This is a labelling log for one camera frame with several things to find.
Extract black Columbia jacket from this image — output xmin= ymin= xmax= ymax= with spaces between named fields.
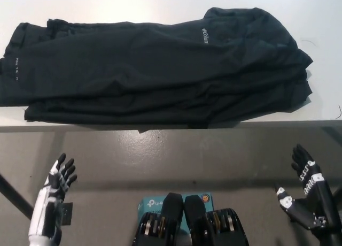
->
xmin=0 ymin=6 xmax=315 ymax=130

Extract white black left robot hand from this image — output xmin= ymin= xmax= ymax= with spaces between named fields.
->
xmin=40 ymin=152 xmax=79 ymax=204

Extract teal tp-link box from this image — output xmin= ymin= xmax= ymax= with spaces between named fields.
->
xmin=137 ymin=191 xmax=215 ymax=230

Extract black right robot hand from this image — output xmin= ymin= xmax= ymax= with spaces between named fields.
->
xmin=274 ymin=143 xmax=327 ymax=231

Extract black robot body blocks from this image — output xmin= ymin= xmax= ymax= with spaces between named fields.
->
xmin=130 ymin=192 xmax=252 ymax=246

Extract black table leg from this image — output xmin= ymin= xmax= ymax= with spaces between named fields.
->
xmin=0 ymin=172 xmax=35 ymax=221

